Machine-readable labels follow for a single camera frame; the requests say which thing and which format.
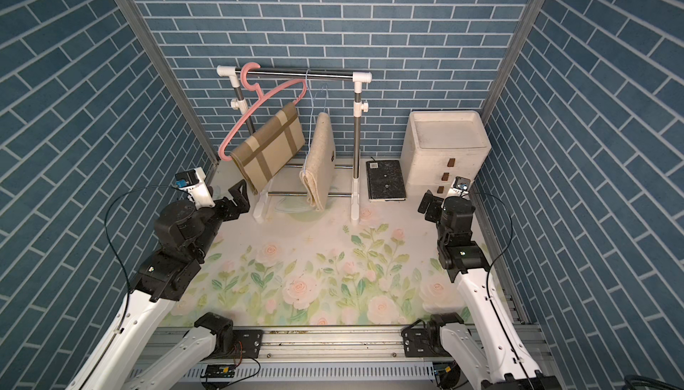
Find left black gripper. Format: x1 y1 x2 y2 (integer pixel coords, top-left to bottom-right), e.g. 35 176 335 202
188 176 251 258

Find brown plaid scarf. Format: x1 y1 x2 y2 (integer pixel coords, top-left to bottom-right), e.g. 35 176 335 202
231 103 305 194

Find beige scarf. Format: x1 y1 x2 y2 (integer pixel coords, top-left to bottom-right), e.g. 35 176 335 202
299 112 336 211

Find blue wire clothes hanger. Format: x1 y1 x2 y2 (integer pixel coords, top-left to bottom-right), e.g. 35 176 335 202
303 68 331 151

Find pink clothes hanger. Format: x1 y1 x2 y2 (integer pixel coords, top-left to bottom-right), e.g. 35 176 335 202
217 62 309 162

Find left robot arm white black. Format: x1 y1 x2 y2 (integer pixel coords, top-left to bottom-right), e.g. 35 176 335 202
68 168 250 389

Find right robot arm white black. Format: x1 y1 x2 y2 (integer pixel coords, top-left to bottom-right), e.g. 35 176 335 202
418 191 561 389

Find black digital scale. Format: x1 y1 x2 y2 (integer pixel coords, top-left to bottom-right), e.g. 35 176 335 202
366 158 406 201

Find white drawer cabinet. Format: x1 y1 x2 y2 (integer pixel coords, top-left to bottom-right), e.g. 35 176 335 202
400 110 492 193

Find floral table mat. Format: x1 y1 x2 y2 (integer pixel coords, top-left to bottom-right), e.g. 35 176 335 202
163 167 470 327

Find metal clothes rack white joints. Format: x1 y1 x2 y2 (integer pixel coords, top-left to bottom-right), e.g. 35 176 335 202
217 62 372 224

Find small green circuit board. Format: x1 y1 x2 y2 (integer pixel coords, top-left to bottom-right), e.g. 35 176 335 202
201 364 236 381

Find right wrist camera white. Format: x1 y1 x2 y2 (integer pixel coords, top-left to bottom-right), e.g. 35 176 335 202
447 176 471 198

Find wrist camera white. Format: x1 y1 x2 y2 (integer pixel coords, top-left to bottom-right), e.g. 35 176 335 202
447 176 471 198
176 167 215 209

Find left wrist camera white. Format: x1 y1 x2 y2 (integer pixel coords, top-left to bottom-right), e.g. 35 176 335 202
176 167 215 209

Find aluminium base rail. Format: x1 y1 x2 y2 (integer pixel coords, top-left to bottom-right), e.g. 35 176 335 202
130 322 563 389

